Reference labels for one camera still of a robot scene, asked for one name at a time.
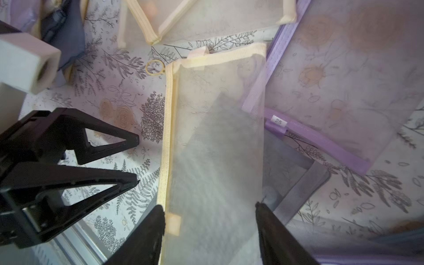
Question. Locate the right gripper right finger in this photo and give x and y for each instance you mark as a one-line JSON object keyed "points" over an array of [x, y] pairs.
{"points": [[276, 243]]}

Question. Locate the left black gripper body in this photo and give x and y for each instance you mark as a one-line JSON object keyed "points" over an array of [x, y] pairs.
{"points": [[39, 137]]}

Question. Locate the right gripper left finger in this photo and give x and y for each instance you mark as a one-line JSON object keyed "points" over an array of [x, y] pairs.
{"points": [[143, 246]]}

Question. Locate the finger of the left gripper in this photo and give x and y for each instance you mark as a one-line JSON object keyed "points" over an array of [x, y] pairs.
{"points": [[92, 139], [99, 192]]}

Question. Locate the grey mesh pouch cream trim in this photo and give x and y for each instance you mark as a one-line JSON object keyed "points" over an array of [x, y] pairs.
{"points": [[212, 159]]}

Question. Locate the grey-blue mesh pouch left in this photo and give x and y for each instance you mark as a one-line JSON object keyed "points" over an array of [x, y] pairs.
{"points": [[63, 29]]}

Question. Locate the purple mesh pouch left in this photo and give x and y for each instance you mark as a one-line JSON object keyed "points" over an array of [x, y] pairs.
{"points": [[23, 15]]}

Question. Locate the purple mesh pouch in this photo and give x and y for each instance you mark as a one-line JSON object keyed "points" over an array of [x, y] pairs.
{"points": [[346, 77], [23, 15]]}

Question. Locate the cream mesh pouch rear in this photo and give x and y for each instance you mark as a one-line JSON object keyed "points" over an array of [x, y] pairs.
{"points": [[165, 22]]}

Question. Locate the purple mesh pouch centre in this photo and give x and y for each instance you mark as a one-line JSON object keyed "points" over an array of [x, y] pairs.
{"points": [[346, 77]]}

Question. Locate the aluminium front rail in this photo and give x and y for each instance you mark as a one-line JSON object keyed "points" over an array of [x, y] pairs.
{"points": [[81, 246]]}

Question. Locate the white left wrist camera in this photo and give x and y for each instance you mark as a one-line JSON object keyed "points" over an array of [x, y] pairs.
{"points": [[28, 66]]}

